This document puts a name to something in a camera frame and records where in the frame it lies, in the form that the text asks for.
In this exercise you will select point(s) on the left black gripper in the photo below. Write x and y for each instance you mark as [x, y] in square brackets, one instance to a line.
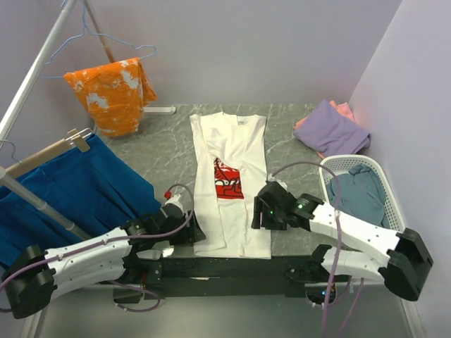
[191, 234]

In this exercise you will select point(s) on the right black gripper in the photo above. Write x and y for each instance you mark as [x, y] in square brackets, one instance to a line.
[258, 205]

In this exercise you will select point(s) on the white Coca-Cola t-shirt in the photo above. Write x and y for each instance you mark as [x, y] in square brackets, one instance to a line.
[231, 170]

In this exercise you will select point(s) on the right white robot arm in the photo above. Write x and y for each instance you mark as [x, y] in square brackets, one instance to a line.
[399, 260]

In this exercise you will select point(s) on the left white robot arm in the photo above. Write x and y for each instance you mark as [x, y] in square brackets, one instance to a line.
[39, 276]

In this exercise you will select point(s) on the folded purple t-shirt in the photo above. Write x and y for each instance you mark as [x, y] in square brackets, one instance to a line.
[330, 134]

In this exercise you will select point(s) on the blue-grey garment in basket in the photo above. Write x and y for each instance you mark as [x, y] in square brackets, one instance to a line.
[359, 193]

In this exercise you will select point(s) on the white laundry basket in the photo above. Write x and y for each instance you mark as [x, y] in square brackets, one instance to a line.
[333, 166]

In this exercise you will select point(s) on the blue hanging garment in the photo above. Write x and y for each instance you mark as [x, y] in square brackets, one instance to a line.
[95, 189]

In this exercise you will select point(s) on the folded pink t-shirt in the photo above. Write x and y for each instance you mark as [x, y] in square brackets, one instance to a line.
[342, 109]

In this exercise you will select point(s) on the wooden clip hanger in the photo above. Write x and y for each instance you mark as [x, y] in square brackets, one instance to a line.
[75, 140]

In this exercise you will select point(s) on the orange white tie-dye garment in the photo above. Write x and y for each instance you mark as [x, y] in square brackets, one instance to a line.
[114, 95]

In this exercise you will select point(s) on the metal clothes rack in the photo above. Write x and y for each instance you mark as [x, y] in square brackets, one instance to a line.
[43, 58]

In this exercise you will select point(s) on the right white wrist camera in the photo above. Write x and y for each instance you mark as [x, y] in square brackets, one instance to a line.
[280, 182]

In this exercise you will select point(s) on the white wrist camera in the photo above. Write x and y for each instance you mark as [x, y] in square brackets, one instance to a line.
[175, 199]
[280, 182]

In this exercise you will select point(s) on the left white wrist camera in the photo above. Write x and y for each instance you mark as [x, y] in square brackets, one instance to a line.
[175, 199]

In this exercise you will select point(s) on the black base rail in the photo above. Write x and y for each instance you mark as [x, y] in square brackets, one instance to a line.
[184, 277]

